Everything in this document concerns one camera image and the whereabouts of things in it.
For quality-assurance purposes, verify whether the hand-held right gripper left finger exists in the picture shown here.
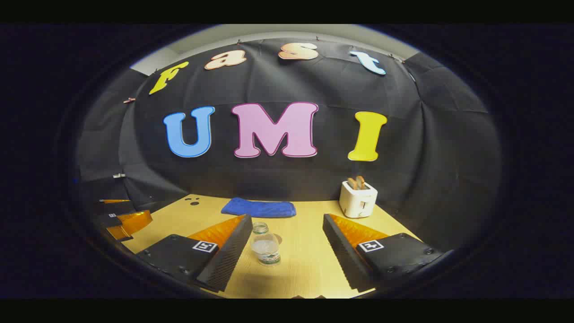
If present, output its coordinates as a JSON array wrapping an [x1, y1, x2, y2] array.
[[136, 214, 253, 293]]

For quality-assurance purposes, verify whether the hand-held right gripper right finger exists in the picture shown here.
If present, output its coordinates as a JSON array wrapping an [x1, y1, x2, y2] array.
[[322, 214, 444, 293]]

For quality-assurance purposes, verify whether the clear plastic water bottle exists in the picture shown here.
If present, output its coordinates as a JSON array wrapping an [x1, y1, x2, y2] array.
[[250, 222, 282, 266]]

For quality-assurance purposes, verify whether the white toaster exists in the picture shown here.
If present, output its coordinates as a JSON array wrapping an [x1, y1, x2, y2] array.
[[339, 180, 378, 219]]

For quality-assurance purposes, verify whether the blue folded towel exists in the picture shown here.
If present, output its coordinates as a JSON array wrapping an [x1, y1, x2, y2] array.
[[221, 197, 297, 219]]

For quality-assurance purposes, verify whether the black backdrop cloth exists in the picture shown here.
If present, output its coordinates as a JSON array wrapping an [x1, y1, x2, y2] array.
[[76, 38, 502, 252]]

